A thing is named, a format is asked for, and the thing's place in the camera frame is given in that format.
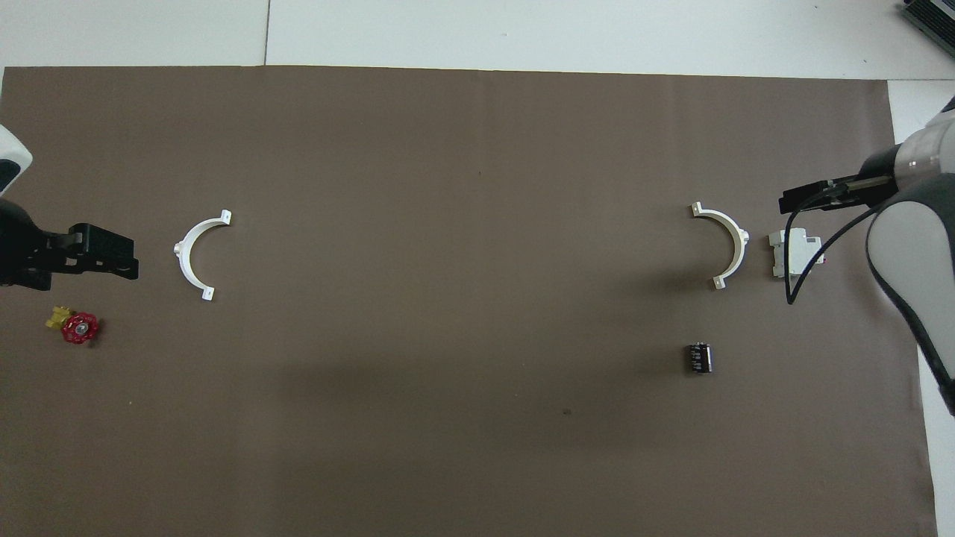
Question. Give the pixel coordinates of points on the red handwheel brass valve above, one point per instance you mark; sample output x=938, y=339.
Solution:
x=78, y=328

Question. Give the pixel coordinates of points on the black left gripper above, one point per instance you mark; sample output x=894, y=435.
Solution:
x=19, y=250

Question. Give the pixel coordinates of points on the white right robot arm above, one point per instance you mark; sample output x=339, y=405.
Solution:
x=914, y=246

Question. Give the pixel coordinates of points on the grey ribbed device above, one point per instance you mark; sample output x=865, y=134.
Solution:
x=931, y=15

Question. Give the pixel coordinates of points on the white circuit breaker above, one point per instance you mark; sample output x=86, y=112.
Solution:
x=794, y=253

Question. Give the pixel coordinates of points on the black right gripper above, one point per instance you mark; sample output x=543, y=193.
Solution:
x=879, y=175

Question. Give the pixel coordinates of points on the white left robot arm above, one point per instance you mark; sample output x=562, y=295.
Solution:
x=9, y=160

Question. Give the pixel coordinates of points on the black cylindrical capacitor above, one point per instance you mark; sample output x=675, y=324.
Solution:
x=699, y=357

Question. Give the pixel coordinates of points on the brown table mat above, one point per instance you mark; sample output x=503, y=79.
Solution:
x=462, y=298

